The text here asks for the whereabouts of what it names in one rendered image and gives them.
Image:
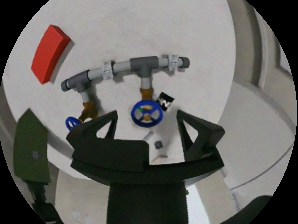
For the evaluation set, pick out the black square tag with white marking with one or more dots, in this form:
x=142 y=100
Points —
x=163 y=100

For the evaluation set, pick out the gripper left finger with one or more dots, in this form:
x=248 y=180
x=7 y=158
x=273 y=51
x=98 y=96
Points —
x=91 y=127

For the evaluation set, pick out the grey pipe manifold with two blue valves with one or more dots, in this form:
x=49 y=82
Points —
x=108 y=70

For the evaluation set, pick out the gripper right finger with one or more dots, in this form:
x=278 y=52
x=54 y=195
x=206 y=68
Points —
x=209 y=134

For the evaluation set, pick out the red flat block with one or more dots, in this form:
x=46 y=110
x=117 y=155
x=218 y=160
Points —
x=48 y=52

